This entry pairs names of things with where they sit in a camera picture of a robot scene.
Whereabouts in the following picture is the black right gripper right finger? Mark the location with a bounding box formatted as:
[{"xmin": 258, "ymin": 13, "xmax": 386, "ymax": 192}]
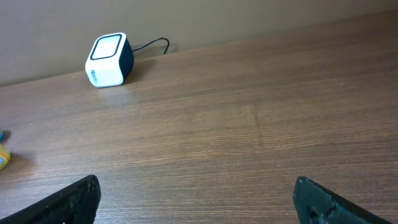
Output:
[{"xmin": 293, "ymin": 176, "xmax": 391, "ymax": 224}]

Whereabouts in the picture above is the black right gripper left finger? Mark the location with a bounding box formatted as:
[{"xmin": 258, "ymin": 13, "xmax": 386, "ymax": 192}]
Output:
[{"xmin": 1, "ymin": 175, "xmax": 101, "ymax": 224}]

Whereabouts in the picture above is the yellow drink bottle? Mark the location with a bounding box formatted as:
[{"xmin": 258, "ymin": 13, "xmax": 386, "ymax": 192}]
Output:
[{"xmin": 0, "ymin": 144, "xmax": 11, "ymax": 169}]

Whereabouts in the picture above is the white barcode scanner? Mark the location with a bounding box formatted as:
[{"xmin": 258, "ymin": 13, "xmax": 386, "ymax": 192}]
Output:
[{"xmin": 85, "ymin": 32, "xmax": 134, "ymax": 88}]

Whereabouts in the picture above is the black scanner cable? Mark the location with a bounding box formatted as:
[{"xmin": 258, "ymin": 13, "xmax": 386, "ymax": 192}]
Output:
[{"xmin": 132, "ymin": 37, "xmax": 170, "ymax": 55}]

